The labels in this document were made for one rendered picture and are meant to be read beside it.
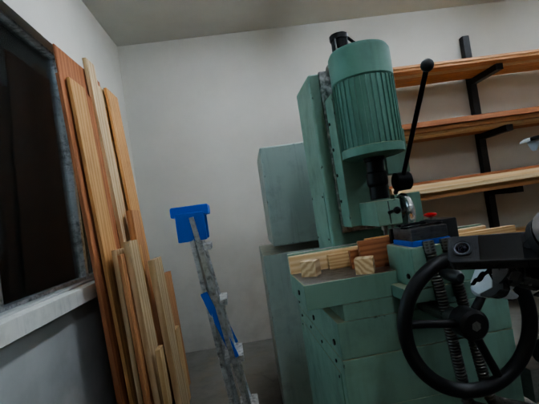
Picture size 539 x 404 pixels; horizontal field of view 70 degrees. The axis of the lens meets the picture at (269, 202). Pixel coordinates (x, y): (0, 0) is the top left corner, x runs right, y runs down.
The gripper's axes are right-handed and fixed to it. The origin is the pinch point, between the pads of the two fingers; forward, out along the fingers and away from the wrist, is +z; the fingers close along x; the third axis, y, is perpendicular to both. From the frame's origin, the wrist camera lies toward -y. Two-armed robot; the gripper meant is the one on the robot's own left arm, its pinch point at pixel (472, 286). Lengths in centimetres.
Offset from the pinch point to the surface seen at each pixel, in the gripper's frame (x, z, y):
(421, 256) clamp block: 10.5, 12.6, -4.8
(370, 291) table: 4.9, 24.7, -12.5
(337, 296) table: 1.7, 24.6, -20.0
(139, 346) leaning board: -7, 135, -100
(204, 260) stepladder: 25, 83, -70
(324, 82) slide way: 71, 22, -36
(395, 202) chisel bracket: 31.9, 24.5, -8.7
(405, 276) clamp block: 8.3, 19.2, -6.1
